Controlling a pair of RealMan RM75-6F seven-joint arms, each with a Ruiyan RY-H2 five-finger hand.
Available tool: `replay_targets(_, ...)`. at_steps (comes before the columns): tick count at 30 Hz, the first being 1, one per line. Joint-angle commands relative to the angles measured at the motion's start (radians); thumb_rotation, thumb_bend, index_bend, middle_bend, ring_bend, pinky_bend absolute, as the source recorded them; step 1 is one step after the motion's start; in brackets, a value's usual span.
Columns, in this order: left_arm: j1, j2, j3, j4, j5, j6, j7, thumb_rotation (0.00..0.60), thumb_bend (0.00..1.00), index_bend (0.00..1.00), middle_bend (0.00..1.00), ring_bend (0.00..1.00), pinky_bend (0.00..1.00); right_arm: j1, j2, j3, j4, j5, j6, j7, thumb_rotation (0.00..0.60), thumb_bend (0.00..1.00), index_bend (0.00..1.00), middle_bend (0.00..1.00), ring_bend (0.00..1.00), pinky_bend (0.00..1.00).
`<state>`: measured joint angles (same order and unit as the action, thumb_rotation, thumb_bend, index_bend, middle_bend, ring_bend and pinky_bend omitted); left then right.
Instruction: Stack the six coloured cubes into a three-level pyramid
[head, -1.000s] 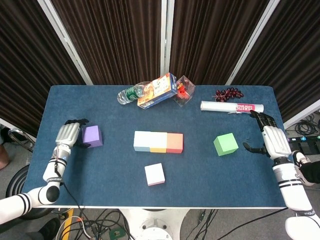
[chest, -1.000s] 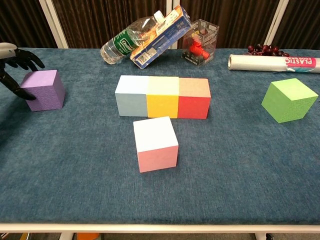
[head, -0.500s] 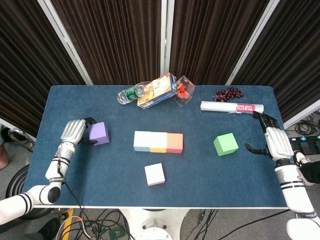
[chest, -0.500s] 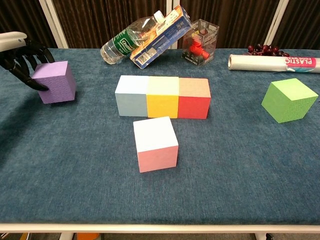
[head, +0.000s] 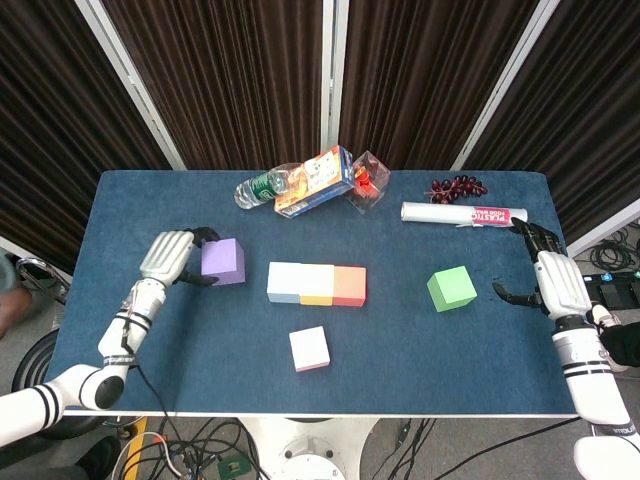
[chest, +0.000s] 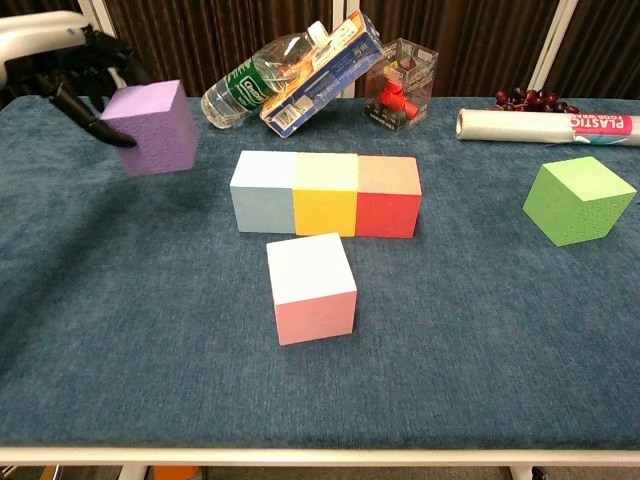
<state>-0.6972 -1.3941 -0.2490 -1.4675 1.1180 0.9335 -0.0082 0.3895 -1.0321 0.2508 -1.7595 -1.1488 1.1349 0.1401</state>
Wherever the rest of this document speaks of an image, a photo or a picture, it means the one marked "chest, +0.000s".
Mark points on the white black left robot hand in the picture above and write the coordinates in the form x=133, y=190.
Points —
x=35, y=45

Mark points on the purple cube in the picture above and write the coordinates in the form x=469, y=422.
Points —
x=155, y=130

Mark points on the light blue cube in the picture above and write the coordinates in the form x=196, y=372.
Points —
x=262, y=200

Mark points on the yellow cube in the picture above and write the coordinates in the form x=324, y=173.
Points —
x=325, y=205

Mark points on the pink cube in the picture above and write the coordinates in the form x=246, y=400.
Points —
x=312, y=295

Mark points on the red cube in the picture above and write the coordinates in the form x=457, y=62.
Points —
x=387, y=205

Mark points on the green cube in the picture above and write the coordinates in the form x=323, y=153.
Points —
x=575, y=200

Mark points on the clear green-label water bottle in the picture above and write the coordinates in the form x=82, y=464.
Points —
x=240, y=95

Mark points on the blue orange carton box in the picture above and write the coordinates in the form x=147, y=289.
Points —
x=320, y=85

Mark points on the blue table mat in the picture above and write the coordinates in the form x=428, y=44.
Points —
x=150, y=375

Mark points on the clear box with red toy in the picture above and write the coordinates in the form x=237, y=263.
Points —
x=400, y=100

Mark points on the white table leg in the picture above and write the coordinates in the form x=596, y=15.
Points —
x=520, y=474
x=134, y=474

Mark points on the orange object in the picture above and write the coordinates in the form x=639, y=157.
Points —
x=175, y=474

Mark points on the white plastic wrap roll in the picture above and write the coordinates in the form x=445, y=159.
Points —
x=510, y=125

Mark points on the dark red grape bunch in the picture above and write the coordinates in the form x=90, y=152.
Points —
x=530, y=97

